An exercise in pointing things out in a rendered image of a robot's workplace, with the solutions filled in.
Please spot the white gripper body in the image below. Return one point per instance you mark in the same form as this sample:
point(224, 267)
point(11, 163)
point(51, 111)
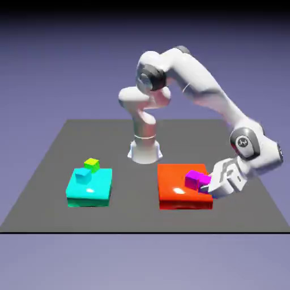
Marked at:
point(221, 188)

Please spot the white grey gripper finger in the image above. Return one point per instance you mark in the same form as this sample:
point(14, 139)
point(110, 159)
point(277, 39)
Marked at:
point(204, 187)

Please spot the small magenta cube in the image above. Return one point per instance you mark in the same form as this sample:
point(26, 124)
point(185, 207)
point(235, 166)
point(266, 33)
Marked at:
point(191, 182)
point(205, 179)

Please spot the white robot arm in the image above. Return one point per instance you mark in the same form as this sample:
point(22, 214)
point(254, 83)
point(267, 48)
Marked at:
point(204, 81)

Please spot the small yellow-green cube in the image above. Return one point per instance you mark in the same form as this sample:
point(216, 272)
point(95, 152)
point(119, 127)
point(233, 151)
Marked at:
point(92, 163)

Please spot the small cyan cube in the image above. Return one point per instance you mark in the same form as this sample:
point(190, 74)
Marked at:
point(82, 177)

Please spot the large orange box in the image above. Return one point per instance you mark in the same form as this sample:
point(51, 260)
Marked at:
point(171, 181)

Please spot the large cyan box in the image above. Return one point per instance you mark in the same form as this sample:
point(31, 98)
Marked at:
point(95, 190)

